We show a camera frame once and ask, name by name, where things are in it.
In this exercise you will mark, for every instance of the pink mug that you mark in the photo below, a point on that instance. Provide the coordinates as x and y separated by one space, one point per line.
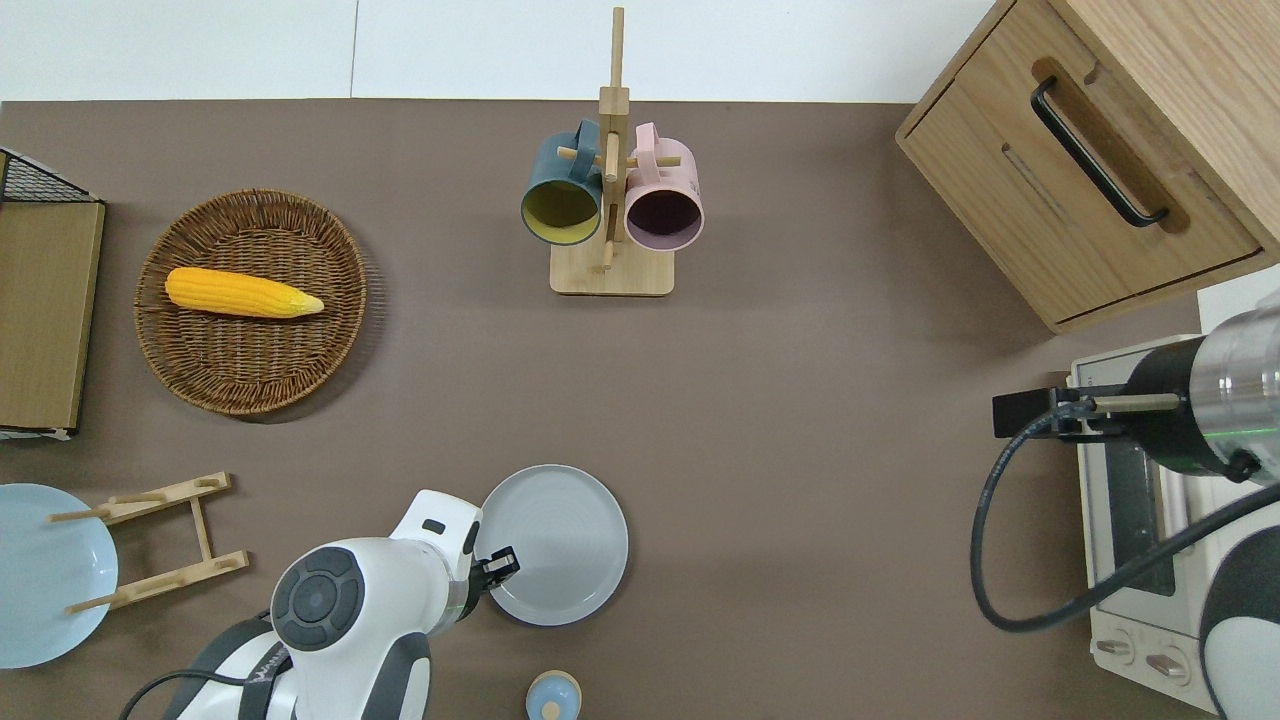
668 180

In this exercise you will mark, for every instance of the wooden plate rack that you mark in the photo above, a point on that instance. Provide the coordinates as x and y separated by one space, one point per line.
205 530

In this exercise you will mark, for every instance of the white toaster oven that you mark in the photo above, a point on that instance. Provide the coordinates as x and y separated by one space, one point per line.
1120 600

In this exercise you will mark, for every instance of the round wicker basket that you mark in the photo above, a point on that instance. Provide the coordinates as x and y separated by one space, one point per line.
270 360

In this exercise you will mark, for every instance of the wooden mug rack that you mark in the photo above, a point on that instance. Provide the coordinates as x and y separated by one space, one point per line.
612 272

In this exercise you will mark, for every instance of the yellow corn cob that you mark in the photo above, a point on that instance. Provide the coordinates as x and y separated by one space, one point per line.
235 292

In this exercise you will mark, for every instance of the gray plate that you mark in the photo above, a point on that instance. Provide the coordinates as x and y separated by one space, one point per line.
565 540

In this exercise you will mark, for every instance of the dark teal mug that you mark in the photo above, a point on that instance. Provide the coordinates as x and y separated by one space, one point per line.
555 170

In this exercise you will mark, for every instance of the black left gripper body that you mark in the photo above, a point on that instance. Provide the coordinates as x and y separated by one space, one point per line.
492 572

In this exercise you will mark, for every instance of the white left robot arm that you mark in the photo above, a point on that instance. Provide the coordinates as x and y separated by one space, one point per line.
380 590

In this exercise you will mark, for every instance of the small blue bottle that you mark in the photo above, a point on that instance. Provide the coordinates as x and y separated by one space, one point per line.
553 695

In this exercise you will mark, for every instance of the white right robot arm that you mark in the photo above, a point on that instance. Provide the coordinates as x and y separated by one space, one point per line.
1235 380

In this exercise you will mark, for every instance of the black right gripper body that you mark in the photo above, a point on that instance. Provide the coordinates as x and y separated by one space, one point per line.
1020 414

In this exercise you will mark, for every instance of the light blue plate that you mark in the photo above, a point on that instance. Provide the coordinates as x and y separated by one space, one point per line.
40 590

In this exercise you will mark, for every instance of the wooden cabinet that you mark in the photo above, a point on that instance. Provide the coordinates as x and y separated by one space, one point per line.
1000 190

